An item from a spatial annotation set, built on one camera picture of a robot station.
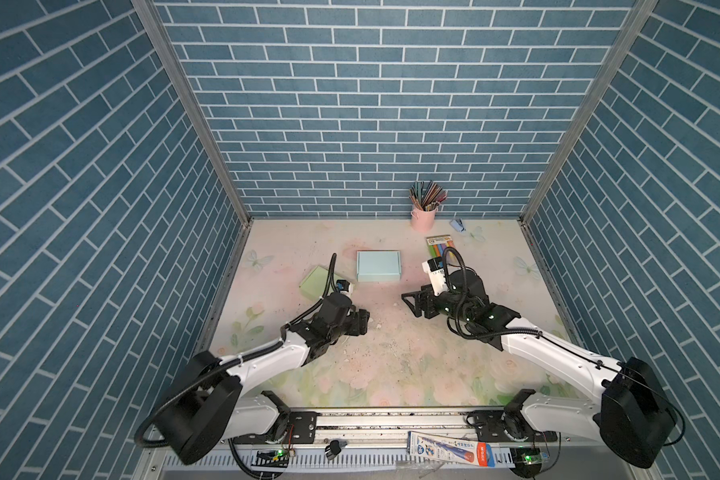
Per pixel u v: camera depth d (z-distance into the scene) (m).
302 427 0.74
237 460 0.69
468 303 0.62
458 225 1.19
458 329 0.64
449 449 0.71
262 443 0.70
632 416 0.41
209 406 0.42
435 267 0.71
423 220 1.14
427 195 1.12
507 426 0.68
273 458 0.71
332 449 0.69
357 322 0.77
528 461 0.70
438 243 1.12
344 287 0.77
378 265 1.03
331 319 0.66
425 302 0.71
